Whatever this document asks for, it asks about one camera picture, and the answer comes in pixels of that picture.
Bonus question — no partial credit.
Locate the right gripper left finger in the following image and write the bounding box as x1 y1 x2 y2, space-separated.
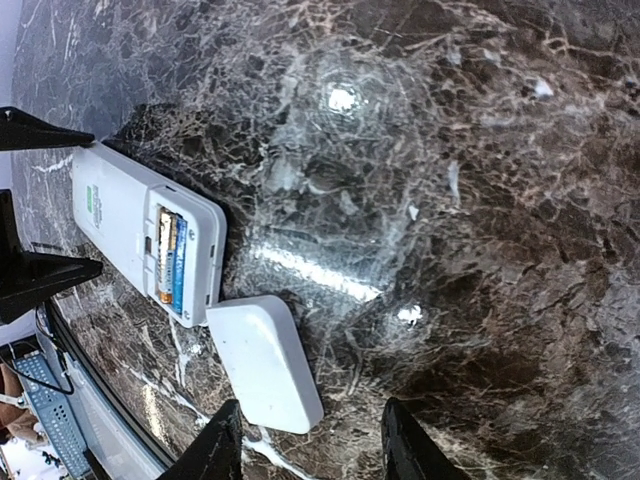
158 400 243 480

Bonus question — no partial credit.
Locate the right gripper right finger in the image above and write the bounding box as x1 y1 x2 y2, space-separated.
381 397 469 480

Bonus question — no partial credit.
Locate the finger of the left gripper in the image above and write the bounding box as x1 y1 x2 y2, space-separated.
1 189 103 324
0 106 95 151

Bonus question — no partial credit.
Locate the white battery cover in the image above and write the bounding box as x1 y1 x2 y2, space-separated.
206 295 324 435

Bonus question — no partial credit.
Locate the white remote control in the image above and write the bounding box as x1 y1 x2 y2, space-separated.
72 143 227 328

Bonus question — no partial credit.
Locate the gold black AA battery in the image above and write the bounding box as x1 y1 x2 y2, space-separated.
156 207 177 305

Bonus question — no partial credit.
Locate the blue AA battery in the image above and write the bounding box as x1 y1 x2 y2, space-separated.
172 216 188 315

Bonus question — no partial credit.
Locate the white slotted cable duct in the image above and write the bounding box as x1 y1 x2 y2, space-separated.
13 353 91 479

